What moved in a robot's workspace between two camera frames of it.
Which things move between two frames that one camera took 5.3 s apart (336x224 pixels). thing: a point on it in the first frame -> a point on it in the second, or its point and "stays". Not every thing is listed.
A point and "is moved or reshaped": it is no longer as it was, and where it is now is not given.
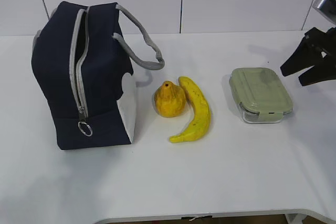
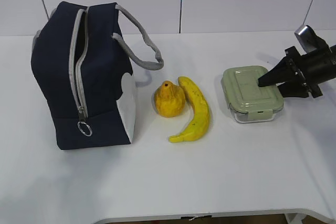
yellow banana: x=201 y=122 stays
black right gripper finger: x=307 y=53 -> x=285 y=71
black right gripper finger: x=324 y=72 -> x=290 y=89
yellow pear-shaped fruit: x=170 y=99 stays
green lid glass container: x=261 y=94 is moved or reshaped
